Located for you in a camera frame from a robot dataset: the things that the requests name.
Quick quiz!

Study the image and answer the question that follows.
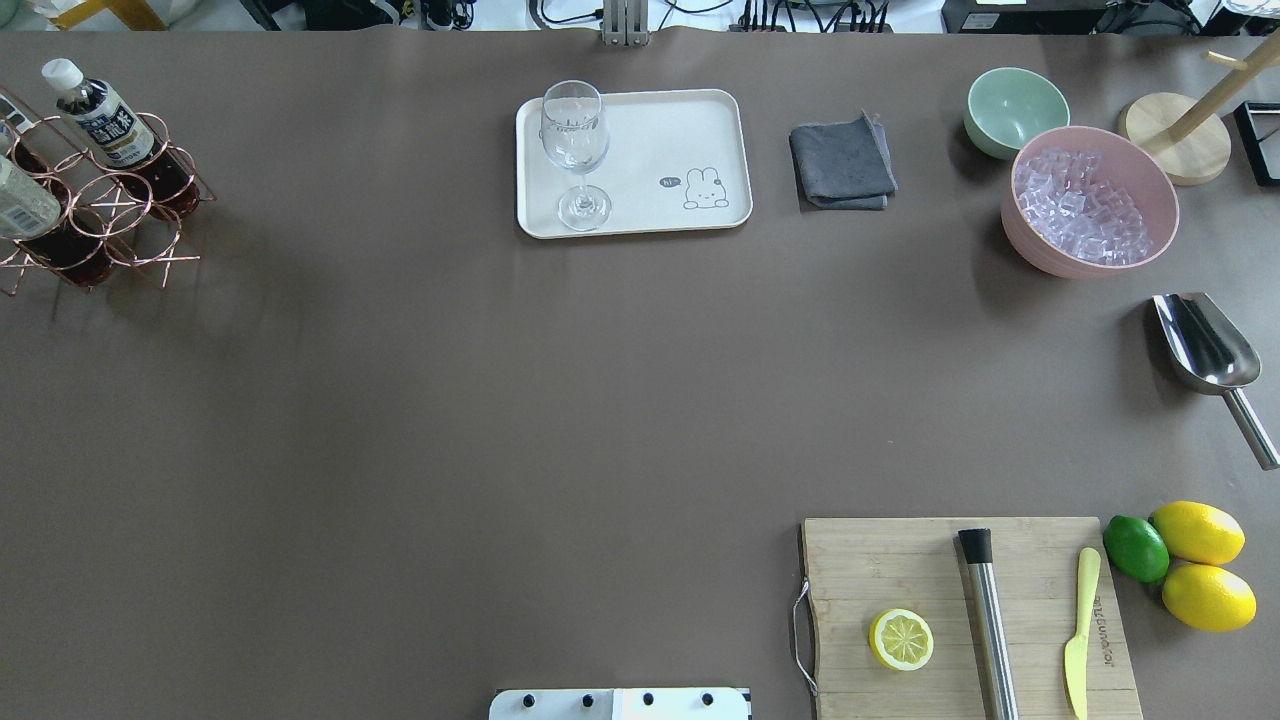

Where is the tea bottle white cap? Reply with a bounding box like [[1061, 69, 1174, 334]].
[[41, 58, 201, 218]]

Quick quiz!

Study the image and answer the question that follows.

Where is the yellow plastic knife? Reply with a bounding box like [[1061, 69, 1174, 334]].
[[1062, 547, 1101, 719]]

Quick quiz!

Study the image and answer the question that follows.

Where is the pink bowl with ice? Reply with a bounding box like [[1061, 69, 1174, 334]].
[[1001, 126, 1180, 279]]

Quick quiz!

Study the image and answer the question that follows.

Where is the green lime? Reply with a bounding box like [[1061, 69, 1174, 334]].
[[1102, 515, 1171, 584]]

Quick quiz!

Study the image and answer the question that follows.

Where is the yellow lemon near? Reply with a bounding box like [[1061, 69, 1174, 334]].
[[1161, 564, 1257, 633]]

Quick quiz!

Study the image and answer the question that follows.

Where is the wooden cup tree stand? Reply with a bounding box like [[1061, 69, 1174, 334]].
[[1117, 35, 1279, 186]]

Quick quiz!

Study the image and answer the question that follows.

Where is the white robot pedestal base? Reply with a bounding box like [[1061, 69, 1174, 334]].
[[488, 685, 753, 719]]

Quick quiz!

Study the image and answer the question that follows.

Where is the white rabbit tray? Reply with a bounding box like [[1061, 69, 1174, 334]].
[[515, 88, 753, 240]]

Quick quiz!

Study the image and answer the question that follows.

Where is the black framed metal tray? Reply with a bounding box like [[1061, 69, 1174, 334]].
[[1231, 101, 1279, 188]]

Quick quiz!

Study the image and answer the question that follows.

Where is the yellow lemon far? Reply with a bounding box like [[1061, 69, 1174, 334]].
[[1149, 500, 1245, 566]]

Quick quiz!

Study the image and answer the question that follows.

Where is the yellow half lemon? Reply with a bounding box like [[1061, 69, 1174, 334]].
[[868, 609, 934, 673]]

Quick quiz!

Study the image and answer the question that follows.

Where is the clear wine glass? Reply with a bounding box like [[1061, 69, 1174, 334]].
[[540, 79, 612, 232]]

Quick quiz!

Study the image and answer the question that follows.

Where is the aluminium frame post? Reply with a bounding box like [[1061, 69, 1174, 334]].
[[600, 0, 650, 47]]

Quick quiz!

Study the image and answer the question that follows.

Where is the steel muddler rod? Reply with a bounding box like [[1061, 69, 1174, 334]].
[[957, 528, 1021, 719]]

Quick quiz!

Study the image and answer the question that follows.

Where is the bamboo cutting board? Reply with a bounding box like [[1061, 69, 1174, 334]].
[[801, 518, 1102, 719]]

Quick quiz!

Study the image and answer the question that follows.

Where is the mint green bowl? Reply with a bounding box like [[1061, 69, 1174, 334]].
[[963, 67, 1071, 160]]

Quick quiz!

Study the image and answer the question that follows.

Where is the copper wire bottle basket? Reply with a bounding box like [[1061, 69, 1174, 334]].
[[3, 87, 202, 297]]

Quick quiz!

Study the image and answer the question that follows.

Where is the steel ice scoop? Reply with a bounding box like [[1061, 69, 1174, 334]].
[[1151, 292, 1279, 471]]

